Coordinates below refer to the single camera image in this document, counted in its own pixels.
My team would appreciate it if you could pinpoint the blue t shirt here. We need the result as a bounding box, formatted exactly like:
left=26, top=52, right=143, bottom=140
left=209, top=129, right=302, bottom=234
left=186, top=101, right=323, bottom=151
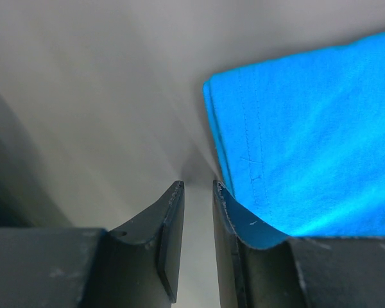
left=203, top=32, right=385, bottom=236

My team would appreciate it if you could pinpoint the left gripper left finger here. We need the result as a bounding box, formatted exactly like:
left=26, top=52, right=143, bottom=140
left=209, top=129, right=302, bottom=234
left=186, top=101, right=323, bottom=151
left=0, top=181, right=184, bottom=307

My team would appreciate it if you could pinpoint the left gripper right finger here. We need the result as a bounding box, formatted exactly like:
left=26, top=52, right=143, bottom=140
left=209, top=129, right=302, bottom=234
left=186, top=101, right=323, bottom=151
left=212, top=180, right=385, bottom=307

